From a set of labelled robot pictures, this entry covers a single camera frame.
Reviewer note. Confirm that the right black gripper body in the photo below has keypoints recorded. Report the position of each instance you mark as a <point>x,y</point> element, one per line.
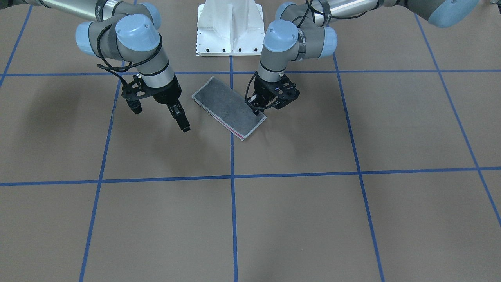
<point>167,94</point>

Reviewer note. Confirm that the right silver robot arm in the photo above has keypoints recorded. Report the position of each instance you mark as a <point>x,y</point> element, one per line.
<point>126,36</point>

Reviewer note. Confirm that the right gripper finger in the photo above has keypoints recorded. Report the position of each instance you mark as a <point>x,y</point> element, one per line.
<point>178,113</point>

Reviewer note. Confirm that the pink and grey towel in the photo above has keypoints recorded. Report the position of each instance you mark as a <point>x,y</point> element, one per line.
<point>228,108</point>

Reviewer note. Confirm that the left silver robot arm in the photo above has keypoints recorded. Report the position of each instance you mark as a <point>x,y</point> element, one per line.
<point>301,32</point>

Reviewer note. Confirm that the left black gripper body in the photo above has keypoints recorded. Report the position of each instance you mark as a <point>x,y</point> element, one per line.
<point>264,89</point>

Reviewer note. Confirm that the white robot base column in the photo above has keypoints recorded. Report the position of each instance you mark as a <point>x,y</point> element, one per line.
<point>230,28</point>

